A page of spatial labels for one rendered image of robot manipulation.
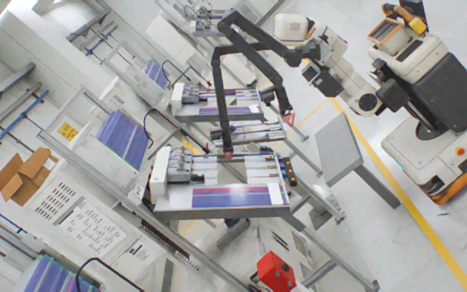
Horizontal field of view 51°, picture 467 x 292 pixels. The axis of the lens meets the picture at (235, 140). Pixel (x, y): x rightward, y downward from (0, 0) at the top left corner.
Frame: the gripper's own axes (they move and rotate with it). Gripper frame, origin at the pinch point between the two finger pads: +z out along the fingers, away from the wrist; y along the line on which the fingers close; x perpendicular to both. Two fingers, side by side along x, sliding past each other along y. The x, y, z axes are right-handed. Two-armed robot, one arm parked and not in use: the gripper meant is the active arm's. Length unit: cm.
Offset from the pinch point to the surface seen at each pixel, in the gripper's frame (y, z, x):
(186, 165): 17.3, -7.4, -25.9
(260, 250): 55, 32, 11
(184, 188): 34.4, -1.4, -27.0
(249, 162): 3.0, 2.8, 12.1
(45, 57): -275, -27, -197
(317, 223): -24, 73, 57
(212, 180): 25.6, 0.2, -11.3
